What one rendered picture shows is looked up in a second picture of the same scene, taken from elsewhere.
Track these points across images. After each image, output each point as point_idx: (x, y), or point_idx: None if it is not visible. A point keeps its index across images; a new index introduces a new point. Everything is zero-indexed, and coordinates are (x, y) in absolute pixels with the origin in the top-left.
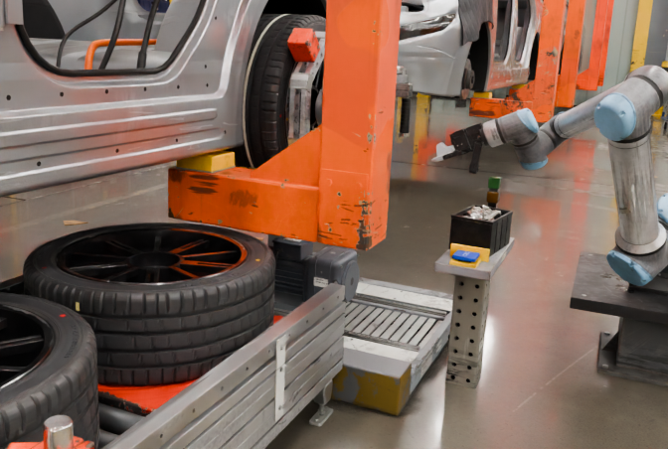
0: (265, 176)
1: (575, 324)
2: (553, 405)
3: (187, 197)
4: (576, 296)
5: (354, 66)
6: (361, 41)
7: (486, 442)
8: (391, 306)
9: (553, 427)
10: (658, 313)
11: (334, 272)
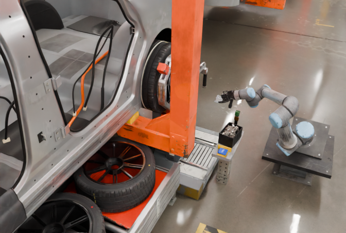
0: (150, 129)
1: None
2: (252, 193)
3: (122, 130)
4: (264, 155)
5: (180, 104)
6: (183, 97)
7: (226, 212)
8: (199, 142)
9: (249, 204)
10: (292, 164)
11: None
